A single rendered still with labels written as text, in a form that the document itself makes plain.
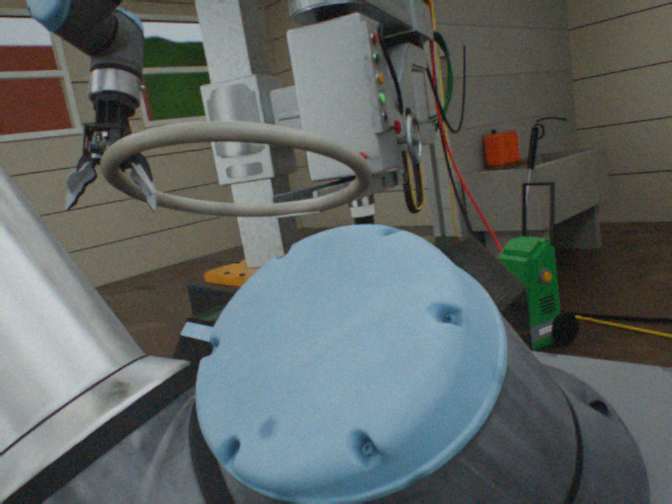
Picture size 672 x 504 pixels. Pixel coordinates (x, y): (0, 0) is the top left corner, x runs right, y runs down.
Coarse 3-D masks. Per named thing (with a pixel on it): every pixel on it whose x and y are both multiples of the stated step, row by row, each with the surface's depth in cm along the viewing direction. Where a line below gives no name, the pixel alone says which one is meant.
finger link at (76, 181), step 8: (88, 168) 101; (72, 176) 98; (80, 176) 100; (88, 176) 102; (96, 176) 103; (72, 184) 100; (80, 184) 101; (88, 184) 103; (72, 192) 101; (80, 192) 102; (72, 200) 101
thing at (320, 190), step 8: (376, 176) 165; (384, 176) 172; (392, 176) 180; (328, 184) 159; (336, 184) 165; (344, 184) 140; (376, 184) 164; (384, 184) 169; (392, 184) 180; (288, 192) 136; (296, 192) 140; (304, 192) 144; (312, 192) 149; (320, 192) 126; (328, 192) 130; (368, 192) 157; (376, 192) 163; (272, 200) 128; (280, 200) 131; (288, 200) 135; (296, 200) 139; (352, 200) 145; (328, 208) 129; (280, 216) 128; (288, 216) 128
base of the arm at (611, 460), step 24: (576, 384) 41; (576, 408) 38; (600, 408) 42; (576, 432) 35; (600, 432) 38; (624, 432) 40; (576, 456) 34; (600, 456) 36; (624, 456) 38; (576, 480) 34; (600, 480) 35; (624, 480) 37
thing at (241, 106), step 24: (216, 96) 227; (240, 96) 223; (264, 96) 226; (288, 96) 225; (216, 120) 228; (240, 120) 224; (288, 120) 227; (216, 144) 232; (240, 144) 226; (264, 144) 227
